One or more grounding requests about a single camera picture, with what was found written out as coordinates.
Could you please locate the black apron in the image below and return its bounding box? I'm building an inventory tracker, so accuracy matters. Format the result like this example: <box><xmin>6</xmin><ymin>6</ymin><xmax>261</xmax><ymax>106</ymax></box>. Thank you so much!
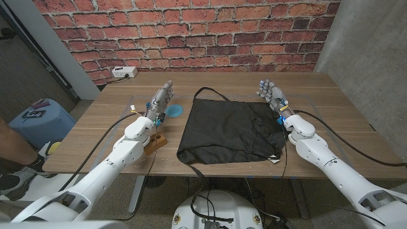
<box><xmin>176</xmin><ymin>86</ymin><xmax>291</xmax><ymax>179</ymax></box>

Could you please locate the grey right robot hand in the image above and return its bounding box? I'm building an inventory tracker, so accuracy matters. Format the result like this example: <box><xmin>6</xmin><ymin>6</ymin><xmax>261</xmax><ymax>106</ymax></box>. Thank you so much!
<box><xmin>256</xmin><ymin>79</ymin><xmax>294</xmax><ymax>120</ymax></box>

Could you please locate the purple flat item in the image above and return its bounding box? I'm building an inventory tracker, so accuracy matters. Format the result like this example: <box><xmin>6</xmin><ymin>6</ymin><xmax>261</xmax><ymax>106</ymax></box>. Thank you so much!
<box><xmin>31</xmin><ymin>99</ymin><xmax>51</xmax><ymax>109</ymax></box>

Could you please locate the person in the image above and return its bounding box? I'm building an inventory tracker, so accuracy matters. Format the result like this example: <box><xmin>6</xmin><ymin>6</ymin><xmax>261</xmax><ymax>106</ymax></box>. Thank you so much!
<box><xmin>0</xmin><ymin>117</ymin><xmax>58</xmax><ymax>202</ymax></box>

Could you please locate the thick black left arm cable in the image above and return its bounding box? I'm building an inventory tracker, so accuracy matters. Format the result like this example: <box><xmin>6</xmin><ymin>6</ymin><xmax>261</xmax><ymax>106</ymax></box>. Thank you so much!
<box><xmin>59</xmin><ymin>111</ymin><xmax>142</xmax><ymax>191</ymax></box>

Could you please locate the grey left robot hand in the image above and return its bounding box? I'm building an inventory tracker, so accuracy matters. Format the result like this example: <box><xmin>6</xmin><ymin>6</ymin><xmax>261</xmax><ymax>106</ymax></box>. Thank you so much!
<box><xmin>145</xmin><ymin>79</ymin><xmax>176</xmax><ymax>121</ymax></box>

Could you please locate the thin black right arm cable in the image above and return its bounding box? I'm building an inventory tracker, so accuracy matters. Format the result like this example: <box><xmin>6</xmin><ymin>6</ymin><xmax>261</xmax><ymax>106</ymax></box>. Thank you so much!
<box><xmin>280</xmin><ymin>124</ymin><xmax>287</xmax><ymax>179</ymax></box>

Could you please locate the brick print backdrop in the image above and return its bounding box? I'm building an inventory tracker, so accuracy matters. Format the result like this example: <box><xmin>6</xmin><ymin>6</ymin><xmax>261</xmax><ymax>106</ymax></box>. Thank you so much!
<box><xmin>31</xmin><ymin>0</ymin><xmax>341</xmax><ymax>86</ymax></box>

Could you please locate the black phone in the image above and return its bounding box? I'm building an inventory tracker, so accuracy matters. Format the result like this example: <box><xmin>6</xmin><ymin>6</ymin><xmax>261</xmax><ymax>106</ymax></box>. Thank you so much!
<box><xmin>21</xmin><ymin>109</ymin><xmax>47</xmax><ymax>119</ymax></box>

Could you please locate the yellow round item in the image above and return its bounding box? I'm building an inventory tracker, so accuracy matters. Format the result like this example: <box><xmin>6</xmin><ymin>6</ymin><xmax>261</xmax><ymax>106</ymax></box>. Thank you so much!
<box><xmin>46</xmin><ymin>141</ymin><xmax>62</xmax><ymax>156</ymax></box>

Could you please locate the white flat platform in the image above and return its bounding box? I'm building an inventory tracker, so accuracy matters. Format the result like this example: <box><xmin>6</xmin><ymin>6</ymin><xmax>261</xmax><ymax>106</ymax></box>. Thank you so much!
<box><xmin>0</xmin><ymin>173</ymin><xmax>85</xmax><ymax>204</ymax></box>

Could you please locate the black power adapter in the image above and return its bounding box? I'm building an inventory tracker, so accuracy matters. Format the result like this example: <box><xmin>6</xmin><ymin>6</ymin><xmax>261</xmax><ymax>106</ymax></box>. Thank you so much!
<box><xmin>268</xmin><ymin>216</ymin><xmax>296</xmax><ymax>229</ymax></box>

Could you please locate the white power strip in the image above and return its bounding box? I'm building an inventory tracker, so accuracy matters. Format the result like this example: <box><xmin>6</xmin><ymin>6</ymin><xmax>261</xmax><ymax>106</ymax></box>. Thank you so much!
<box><xmin>111</xmin><ymin>66</ymin><xmax>139</xmax><ymax>79</ymax></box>

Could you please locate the brown wooden block with holes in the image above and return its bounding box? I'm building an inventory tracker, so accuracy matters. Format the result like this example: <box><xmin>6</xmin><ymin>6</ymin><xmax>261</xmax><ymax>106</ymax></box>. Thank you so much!
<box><xmin>142</xmin><ymin>132</ymin><xmax>169</xmax><ymax>156</ymax></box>

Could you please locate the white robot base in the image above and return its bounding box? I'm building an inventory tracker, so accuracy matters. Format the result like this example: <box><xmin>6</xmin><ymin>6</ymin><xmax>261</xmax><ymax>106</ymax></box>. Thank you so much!
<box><xmin>171</xmin><ymin>190</ymin><xmax>264</xmax><ymax>229</ymax></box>

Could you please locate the black power strip cord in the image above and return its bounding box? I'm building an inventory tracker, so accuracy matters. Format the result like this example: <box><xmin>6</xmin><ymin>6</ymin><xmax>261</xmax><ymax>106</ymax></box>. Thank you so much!
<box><xmin>106</xmin><ymin>74</ymin><xmax>130</xmax><ymax>85</ymax></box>

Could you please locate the white robot chest edge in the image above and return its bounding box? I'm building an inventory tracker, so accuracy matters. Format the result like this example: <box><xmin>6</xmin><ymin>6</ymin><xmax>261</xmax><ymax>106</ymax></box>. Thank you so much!
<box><xmin>0</xmin><ymin>220</ymin><xmax>130</xmax><ymax>229</ymax></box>

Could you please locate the grey table leg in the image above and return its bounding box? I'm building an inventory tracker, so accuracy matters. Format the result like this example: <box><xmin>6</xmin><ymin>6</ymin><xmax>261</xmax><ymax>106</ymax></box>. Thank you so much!
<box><xmin>291</xmin><ymin>179</ymin><xmax>310</xmax><ymax>219</ymax></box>
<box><xmin>128</xmin><ymin>176</ymin><xmax>146</xmax><ymax>214</ymax></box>

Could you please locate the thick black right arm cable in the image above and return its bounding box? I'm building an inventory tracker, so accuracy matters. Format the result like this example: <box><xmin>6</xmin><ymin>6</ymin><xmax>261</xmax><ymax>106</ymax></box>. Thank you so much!
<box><xmin>294</xmin><ymin>109</ymin><xmax>407</xmax><ymax>168</ymax></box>

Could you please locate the blue plastic stool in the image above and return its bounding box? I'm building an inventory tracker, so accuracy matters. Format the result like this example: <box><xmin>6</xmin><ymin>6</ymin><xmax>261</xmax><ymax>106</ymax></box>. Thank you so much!
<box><xmin>8</xmin><ymin>98</ymin><xmax>77</xmax><ymax>150</ymax></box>

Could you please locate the black round fan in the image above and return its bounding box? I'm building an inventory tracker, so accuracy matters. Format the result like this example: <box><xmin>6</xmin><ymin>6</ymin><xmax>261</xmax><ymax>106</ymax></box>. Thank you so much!
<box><xmin>144</xmin><ymin>176</ymin><xmax>168</xmax><ymax>189</ymax></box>

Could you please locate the blue round lid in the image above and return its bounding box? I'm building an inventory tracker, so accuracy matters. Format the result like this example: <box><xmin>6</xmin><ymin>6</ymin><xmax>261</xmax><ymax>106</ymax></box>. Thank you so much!
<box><xmin>164</xmin><ymin>104</ymin><xmax>184</xmax><ymax>118</ymax></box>

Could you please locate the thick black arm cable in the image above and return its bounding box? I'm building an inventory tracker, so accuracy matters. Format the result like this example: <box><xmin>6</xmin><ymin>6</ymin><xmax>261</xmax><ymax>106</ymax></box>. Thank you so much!
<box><xmin>59</xmin><ymin>111</ymin><xmax>142</xmax><ymax>191</ymax></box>
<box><xmin>294</xmin><ymin>109</ymin><xmax>407</xmax><ymax>168</ymax></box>

